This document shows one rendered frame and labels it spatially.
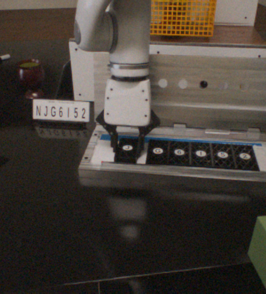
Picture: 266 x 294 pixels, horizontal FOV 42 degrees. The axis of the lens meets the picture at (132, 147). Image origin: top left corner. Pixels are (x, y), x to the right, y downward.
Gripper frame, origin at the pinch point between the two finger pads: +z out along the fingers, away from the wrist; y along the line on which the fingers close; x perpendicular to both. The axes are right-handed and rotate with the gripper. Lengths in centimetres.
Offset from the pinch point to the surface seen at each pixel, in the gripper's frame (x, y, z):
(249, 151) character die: 2.8, 28.0, 1.0
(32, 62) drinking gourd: 34, -35, -13
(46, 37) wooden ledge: 100, -54, -16
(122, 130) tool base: 11.2, -2.6, 0.5
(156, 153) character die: -0.5, 6.8, 1.6
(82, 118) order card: 16.0, -14.7, -0.6
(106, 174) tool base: -6.5, -3.6, 4.9
